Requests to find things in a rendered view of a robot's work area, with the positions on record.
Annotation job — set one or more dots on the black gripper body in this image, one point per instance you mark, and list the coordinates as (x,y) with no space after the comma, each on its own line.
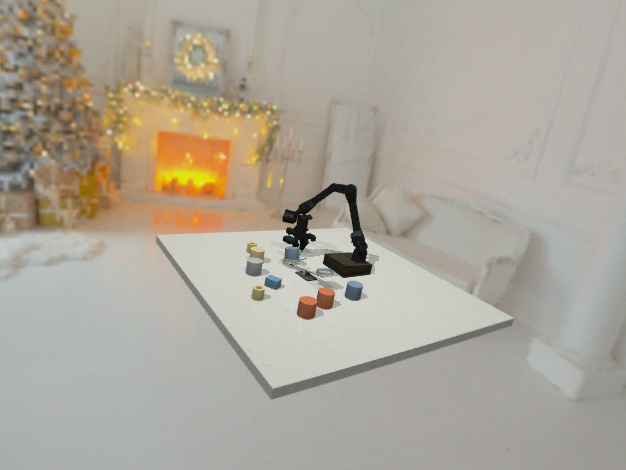
(300,234)

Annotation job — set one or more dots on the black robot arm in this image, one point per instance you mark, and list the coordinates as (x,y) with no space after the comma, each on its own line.
(350,191)

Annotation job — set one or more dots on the light blue block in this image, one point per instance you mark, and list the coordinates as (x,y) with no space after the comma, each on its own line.
(272,282)

